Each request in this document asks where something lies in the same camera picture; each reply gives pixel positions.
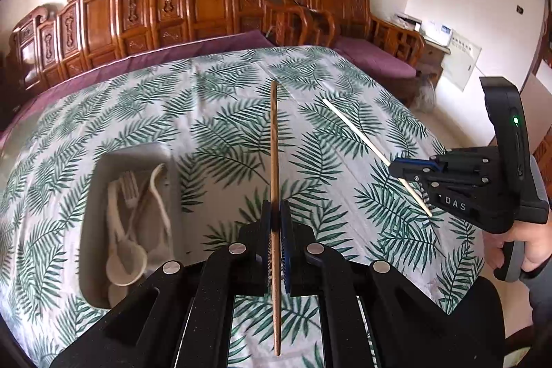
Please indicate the white plastic chopstick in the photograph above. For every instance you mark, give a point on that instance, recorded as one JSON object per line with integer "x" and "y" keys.
{"x": 380, "y": 155}

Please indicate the white plastic fork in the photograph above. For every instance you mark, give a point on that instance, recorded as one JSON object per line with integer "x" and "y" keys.
{"x": 130, "y": 192}

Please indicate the purple armchair cushion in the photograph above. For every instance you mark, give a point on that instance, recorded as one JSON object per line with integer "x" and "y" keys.
{"x": 372, "y": 60}

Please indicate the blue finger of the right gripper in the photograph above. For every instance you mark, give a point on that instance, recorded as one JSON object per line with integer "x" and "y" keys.
{"x": 402, "y": 165}
{"x": 414, "y": 173}

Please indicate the plastic bag on floor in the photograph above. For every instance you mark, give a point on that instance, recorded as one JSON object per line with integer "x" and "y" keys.
{"x": 425, "y": 98}

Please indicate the wooden side table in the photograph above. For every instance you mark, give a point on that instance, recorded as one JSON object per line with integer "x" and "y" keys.
{"x": 430, "y": 62}

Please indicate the carved wooden armchair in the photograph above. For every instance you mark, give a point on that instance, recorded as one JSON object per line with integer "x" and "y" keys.
{"x": 353, "y": 18}

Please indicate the carved wooden long sofa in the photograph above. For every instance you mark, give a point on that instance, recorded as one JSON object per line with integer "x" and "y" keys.
{"x": 49, "y": 45}

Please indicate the dark brown wooden chopstick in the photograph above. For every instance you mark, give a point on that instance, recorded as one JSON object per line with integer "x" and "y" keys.
{"x": 275, "y": 240}

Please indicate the purple sofa cushion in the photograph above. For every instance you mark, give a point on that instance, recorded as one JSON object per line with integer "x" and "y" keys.
{"x": 240, "y": 41}

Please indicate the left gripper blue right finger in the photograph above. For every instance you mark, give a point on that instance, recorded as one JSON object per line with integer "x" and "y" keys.
{"x": 292, "y": 278}

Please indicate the grey rectangular tray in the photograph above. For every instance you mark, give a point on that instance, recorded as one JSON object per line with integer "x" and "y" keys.
{"x": 94, "y": 239}

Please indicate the items on side table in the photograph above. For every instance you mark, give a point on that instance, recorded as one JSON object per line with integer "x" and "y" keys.
{"x": 435, "y": 32}

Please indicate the white electrical panel door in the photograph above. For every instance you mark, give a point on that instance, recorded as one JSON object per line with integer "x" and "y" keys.
{"x": 458, "y": 65}

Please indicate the metal fork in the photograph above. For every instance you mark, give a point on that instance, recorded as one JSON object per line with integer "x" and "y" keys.
{"x": 150, "y": 224}

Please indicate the green leaf print tablecloth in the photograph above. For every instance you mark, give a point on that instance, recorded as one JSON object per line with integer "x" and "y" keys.
{"x": 213, "y": 114}

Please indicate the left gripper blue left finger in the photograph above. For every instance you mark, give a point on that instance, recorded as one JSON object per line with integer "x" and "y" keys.
{"x": 261, "y": 249}

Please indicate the person's right hand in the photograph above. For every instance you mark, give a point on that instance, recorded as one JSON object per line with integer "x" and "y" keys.
{"x": 537, "y": 240}

